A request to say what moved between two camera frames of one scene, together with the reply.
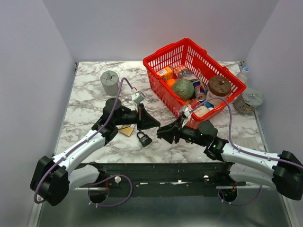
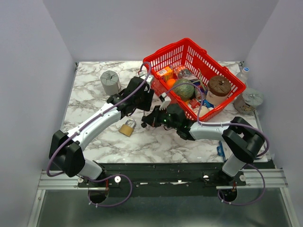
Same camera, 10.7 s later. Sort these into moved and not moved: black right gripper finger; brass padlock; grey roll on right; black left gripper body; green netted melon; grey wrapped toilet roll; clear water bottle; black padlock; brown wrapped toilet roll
Moved: black right gripper finger; black left gripper body; black padlock
Not moved: grey wrapped toilet roll; grey roll on right; clear water bottle; brass padlock; brown wrapped toilet roll; green netted melon
